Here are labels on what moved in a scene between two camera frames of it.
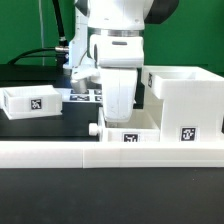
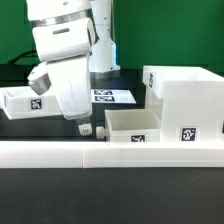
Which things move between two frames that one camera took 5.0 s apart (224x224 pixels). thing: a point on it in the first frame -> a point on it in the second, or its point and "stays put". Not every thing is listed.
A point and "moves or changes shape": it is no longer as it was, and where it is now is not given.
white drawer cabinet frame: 191,102 stays put
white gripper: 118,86 -> 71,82
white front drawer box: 142,128 moves or changes shape
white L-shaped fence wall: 106,154 stays put
